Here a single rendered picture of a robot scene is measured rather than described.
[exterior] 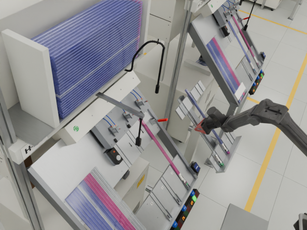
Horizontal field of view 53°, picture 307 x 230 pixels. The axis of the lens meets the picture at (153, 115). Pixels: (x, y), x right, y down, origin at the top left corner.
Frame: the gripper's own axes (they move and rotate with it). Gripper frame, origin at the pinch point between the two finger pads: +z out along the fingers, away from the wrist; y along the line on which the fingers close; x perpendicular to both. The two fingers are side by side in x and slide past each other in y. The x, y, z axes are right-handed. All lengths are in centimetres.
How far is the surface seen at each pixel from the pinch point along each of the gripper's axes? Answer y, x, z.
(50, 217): 77, -12, 54
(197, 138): -8.6, 11.8, 11.8
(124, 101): 32, -42, 1
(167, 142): 18.2, -5.7, 8.4
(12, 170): 90, -52, 8
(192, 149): -8.7, 20.2, 21.3
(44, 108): 76, -64, -14
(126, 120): 38, -35, 1
